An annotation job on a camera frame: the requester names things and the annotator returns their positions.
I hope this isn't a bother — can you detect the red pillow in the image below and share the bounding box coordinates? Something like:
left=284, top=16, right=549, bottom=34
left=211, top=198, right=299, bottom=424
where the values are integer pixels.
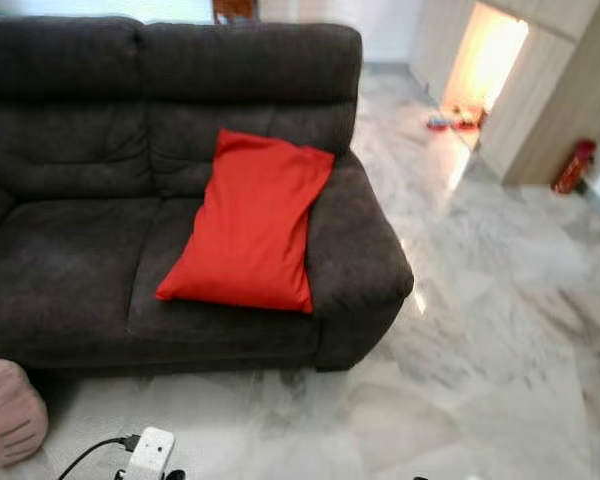
left=155, top=127, right=336, bottom=314

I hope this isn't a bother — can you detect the dark grey two-seat sofa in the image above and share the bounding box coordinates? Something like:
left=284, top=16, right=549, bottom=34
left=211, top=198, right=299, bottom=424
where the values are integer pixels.
left=0, top=15, right=416, bottom=373

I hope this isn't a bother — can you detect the brown wooden chair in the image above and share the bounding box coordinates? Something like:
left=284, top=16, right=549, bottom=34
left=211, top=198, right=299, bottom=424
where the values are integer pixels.
left=212, top=0, right=261, bottom=25

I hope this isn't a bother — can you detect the red fire extinguisher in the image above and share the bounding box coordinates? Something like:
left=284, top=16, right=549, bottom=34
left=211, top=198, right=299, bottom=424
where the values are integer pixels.
left=552, top=138, right=598, bottom=195

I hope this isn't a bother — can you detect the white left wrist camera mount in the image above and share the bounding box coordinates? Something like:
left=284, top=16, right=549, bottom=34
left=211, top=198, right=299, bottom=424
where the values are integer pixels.
left=123, top=426, right=176, bottom=480

